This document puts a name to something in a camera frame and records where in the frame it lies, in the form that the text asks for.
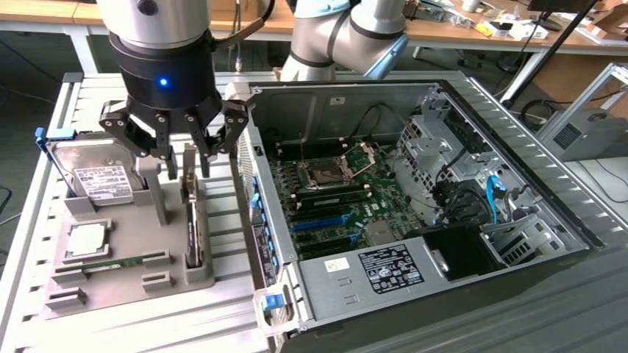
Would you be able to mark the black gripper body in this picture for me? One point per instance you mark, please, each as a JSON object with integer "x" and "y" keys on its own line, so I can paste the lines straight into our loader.
{"x": 167, "y": 73}

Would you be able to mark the black graphics card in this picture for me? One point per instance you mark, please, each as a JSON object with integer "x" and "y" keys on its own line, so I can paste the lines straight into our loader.
{"x": 195, "y": 228}

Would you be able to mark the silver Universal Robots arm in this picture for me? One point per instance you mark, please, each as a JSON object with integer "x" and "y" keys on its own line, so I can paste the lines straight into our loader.
{"x": 156, "y": 22}

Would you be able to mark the blue disk caddy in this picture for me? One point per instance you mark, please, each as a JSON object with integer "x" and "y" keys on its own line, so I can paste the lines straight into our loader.
{"x": 61, "y": 133}

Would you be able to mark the silver hard disk drive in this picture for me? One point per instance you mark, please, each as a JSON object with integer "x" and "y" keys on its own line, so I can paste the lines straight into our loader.
{"x": 97, "y": 176}

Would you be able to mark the thin socket locking lever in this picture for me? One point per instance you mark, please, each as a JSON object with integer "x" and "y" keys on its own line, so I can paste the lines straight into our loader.
{"x": 303, "y": 150}

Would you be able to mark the CPU socket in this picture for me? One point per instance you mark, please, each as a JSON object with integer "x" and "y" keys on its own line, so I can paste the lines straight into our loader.
{"x": 324, "y": 174}

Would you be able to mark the open black PC case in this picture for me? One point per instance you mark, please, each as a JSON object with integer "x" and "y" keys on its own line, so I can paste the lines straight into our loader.
{"x": 275, "y": 206}

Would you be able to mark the open metal socket cover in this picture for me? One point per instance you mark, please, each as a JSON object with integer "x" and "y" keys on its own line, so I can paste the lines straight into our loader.
{"x": 365, "y": 156}

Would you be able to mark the black RAM stick green label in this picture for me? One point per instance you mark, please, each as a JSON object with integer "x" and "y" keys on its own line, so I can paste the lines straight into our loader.
{"x": 328, "y": 200}

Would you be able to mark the wooden desk white legs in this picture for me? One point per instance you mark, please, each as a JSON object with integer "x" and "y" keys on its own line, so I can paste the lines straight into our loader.
{"x": 39, "y": 11}

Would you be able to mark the blue expansion slot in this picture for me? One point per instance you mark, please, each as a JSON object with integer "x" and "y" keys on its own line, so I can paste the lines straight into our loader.
{"x": 319, "y": 223}

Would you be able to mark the silver CPU chip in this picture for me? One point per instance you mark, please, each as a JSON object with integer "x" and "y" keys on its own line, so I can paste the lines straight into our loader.
{"x": 87, "y": 239}

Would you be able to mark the gray parts rack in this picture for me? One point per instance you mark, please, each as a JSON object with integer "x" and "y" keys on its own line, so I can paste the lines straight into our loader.
{"x": 132, "y": 242}

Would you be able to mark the green motherboard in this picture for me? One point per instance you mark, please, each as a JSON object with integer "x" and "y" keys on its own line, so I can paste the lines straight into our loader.
{"x": 387, "y": 206}

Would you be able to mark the perforated metal drive cage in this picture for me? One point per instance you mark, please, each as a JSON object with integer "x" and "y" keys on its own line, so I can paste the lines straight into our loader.
{"x": 432, "y": 150}

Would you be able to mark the silver chipset heatsink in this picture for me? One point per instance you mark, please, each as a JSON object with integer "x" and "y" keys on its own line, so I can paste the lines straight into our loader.
{"x": 380, "y": 233}

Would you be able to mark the gray power supply unit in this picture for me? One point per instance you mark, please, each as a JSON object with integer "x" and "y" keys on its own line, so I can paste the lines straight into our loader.
{"x": 339, "y": 287}

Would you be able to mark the blue case latch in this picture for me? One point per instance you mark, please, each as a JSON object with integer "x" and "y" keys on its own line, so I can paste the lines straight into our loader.
{"x": 271, "y": 302}

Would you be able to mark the wooden desk with clutter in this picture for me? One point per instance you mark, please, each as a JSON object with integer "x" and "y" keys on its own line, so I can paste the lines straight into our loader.
{"x": 471, "y": 41}

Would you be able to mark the white cup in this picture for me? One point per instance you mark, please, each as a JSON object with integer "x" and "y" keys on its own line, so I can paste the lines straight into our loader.
{"x": 473, "y": 4}

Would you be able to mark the white box black panel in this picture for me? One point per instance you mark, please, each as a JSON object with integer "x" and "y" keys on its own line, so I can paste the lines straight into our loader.
{"x": 495, "y": 29}

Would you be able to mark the plain white carton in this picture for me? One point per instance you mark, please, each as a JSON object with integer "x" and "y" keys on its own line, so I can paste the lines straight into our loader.
{"x": 529, "y": 33}

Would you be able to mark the black slanted tripod pole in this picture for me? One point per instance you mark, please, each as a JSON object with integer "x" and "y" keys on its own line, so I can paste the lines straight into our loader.
{"x": 549, "y": 55}

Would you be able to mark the metal disk bay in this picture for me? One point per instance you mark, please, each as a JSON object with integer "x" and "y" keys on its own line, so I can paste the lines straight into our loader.
{"x": 520, "y": 242}

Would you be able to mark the gray computer tower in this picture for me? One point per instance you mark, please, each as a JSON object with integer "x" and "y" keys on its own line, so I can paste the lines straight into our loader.
{"x": 588, "y": 139}

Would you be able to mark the black monitor with stand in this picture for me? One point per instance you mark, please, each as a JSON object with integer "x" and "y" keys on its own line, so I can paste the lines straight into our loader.
{"x": 559, "y": 3}

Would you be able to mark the folded brown cardboard piece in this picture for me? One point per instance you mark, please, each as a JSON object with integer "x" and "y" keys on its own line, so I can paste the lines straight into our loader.
{"x": 613, "y": 18}

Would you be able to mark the aluminium profile frame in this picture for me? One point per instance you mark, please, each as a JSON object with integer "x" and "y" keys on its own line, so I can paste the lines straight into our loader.
{"x": 611, "y": 75}

